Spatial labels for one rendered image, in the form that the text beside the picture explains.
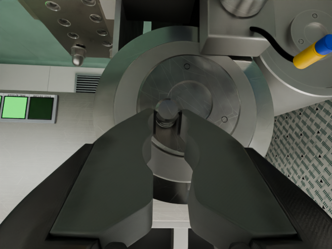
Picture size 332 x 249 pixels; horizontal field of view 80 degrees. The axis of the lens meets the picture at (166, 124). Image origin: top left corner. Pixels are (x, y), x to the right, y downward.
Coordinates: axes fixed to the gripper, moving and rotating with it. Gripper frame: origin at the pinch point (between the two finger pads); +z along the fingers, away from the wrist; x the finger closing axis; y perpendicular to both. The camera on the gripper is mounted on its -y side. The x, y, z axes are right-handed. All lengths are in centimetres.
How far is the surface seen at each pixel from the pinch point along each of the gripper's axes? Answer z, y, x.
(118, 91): 4.1, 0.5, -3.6
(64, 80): 271, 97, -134
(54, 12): 32.6, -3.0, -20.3
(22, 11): 206, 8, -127
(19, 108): 32.6, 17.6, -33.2
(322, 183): 5.3, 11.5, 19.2
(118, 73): 5.4, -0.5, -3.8
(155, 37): 7.6, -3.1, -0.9
